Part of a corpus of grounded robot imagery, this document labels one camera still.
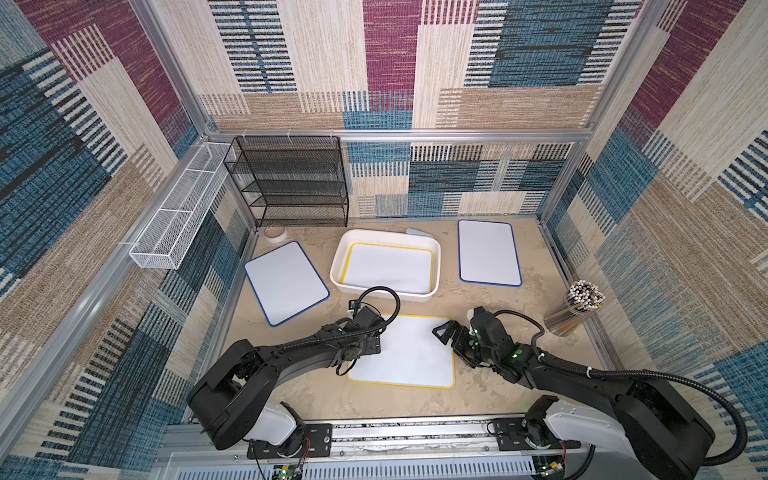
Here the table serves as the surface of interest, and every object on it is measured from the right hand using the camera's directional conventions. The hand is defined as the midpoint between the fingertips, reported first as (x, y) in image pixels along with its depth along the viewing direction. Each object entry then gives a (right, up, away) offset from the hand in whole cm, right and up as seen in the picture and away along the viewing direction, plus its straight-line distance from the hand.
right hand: (442, 344), depth 86 cm
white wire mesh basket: (-83, +32, +8) cm, 89 cm away
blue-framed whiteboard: (+21, +25, +24) cm, 41 cm away
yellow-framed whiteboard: (-15, +21, +19) cm, 32 cm away
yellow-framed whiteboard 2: (-9, -3, 0) cm, 10 cm away
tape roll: (-59, +33, +31) cm, 74 cm away
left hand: (-21, -2, +4) cm, 21 cm away
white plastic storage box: (-15, +31, +25) cm, 42 cm away
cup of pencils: (+34, +13, -8) cm, 37 cm away
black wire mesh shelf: (-51, +52, +25) cm, 77 cm away
